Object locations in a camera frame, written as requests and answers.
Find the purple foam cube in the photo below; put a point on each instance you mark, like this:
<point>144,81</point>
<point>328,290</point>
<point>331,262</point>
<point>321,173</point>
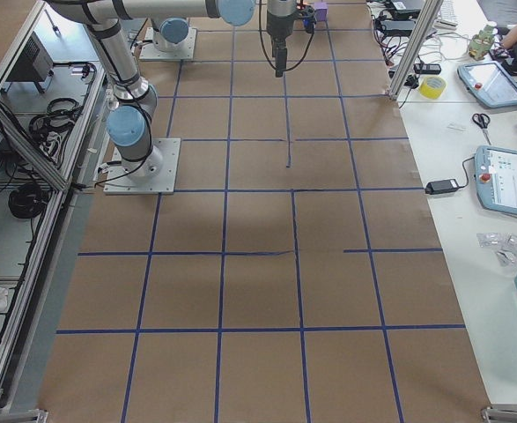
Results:
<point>321,11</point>

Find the yellow tape roll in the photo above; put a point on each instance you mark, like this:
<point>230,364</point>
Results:
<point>432,87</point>

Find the black power adapter brick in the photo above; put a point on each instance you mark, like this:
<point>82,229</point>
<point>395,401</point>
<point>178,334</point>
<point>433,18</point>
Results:
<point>439,187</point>

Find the brown paper table cover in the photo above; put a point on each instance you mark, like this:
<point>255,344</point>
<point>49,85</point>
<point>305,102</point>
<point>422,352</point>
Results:
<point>295,274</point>

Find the upper teach pendant tablet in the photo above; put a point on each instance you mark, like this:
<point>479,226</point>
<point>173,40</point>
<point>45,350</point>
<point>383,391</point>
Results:
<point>489,83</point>

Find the teach pendant tablet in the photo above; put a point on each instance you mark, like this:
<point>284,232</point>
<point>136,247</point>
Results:
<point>496,178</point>
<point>489,83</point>

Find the grey electronics box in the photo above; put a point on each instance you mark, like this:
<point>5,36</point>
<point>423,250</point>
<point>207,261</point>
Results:
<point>34,64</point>

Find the lower teach pendant tablet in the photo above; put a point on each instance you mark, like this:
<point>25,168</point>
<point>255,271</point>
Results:
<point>496,178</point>

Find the bag of metal screws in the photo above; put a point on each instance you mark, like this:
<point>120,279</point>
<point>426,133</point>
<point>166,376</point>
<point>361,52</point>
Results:
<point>504,246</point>

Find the aluminium frame post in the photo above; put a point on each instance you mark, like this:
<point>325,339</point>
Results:
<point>424,23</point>

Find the black handled scissors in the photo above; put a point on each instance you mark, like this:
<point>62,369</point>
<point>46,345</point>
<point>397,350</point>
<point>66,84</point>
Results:
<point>482,120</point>

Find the aluminium frame rail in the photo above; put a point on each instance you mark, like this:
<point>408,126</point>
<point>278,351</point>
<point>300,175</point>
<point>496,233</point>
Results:
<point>21,142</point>

